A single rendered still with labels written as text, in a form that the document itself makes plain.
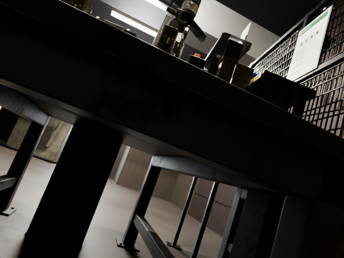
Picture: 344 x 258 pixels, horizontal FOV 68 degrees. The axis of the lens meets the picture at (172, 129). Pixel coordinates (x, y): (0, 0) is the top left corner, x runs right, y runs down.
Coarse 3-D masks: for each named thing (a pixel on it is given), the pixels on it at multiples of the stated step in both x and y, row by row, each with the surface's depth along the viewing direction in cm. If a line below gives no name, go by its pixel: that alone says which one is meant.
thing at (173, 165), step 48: (0, 48) 34; (48, 48) 36; (0, 96) 89; (48, 96) 36; (96, 96) 38; (144, 96) 40; (192, 144) 41; (240, 144) 44; (0, 192) 157; (144, 192) 182; (240, 192) 206; (288, 192) 49; (336, 192) 49; (144, 240) 136; (240, 240) 79; (288, 240) 49; (336, 240) 48
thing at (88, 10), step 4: (72, 0) 91; (76, 0) 92; (80, 0) 92; (84, 0) 92; (88, 0) 93; (68, 4) 91; (72, 4) 91; (76, 4) 91; (80, 4) 92; (84, 4) 92; (88, 4) 95; (80, 8) 92; (84, 8) 93; (88, 8) 96; (88, 12) 97
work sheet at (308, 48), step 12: (324, 12) 113; (312, 24) 120; (324, 24) 109; (300, 36) 127; (312, 36) 115; (324, 36) 106; (300, 48) 122; (312, 48) 112; (300, 60) 118; (312, 60) 108; (288, 72) 126; (300, 72) 114
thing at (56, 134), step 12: (24, 120) 564; (12, 132) 557; (24, 132) 561; (48, 132) 567; (60, 132) 572; (12, 144) 553; (48, 144) 562; (60, 144) 568; (36, 156) 559; (48, 156) 561
